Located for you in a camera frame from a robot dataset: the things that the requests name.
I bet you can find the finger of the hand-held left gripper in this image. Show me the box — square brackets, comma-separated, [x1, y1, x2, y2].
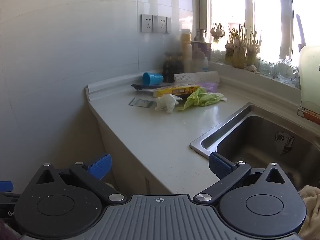
[0, 181, 14, 193]

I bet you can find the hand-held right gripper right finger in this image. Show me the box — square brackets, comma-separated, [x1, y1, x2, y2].
[194, 152, 286, 205]

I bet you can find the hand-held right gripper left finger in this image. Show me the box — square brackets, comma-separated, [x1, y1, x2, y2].
[36, 154, 127, 205]

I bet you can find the green cabbage leaf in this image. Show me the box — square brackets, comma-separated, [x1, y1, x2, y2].
[177, 87, 228, 111]

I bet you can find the purple plastic bag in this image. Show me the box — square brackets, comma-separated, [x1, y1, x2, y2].
[197, 81, 219, 93]

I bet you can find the white tissue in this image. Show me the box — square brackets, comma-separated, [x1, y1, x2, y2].
[154, 94, 183, 113]

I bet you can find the yellow cardboard box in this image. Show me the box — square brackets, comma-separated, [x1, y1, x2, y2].
[153, 85, 200, 97]

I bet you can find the dark blue snack packet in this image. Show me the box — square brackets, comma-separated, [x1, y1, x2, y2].
[131, 84, 160, 92]

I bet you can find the stainless steel sink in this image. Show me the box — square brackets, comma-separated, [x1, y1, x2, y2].
[190, 102, 320, 193]

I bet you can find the torn sticker in sink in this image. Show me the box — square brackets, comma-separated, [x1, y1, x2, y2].
[275, 131, 294, 155]

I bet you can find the white foam net sleeve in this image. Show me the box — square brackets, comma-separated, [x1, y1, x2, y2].
[174, 71, 220, 84]

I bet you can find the beige fuzzy cloth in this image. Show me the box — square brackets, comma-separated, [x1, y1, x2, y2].
[298, 185, 320, 240]

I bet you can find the blue plastic cup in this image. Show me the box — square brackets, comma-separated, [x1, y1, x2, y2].
[142, 72, 164, 86]

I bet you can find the dark bottle with gold collar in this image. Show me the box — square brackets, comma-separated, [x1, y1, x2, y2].
[162, 52, 175, 83]
[174, 52, 185, 76]

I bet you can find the clear glass jar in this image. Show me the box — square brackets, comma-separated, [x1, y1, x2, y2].
[259, 59, 276, 77]

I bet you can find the small glass jar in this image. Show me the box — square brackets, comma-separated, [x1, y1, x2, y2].
[211, 49, 226, 63]

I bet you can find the row of sprouting garlic bulbs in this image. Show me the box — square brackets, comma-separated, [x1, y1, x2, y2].
[224, 22, 262, 69]

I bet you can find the clear glass pitcher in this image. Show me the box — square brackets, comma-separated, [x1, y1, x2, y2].
[275, 56, 299, 84]

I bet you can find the purple instant noodle cup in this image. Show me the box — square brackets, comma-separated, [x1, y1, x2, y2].
[191, 41, 212, 61]

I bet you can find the white bottle with yellow cap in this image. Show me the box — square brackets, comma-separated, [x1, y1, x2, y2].
[180, 29, 193, 73]

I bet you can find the pale green cutting board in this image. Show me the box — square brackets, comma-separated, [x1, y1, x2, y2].
[299, 45, 320, 105]

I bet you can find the hanging garlic bunch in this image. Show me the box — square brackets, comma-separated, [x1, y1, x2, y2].
[210, 22, 225, 44]

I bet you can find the orange wire dish rack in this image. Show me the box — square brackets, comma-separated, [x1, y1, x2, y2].
[297, 101, 320, 126]

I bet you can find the grey wall socket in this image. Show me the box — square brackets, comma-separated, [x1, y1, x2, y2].
[141, 14, 154, 33]
[153, 15, 167, 33]

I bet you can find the dark knife handle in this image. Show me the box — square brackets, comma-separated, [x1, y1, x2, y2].
[296, 14, 307, 51]

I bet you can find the window frame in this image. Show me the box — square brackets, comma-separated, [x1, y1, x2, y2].
[206, 0, 320, 64]

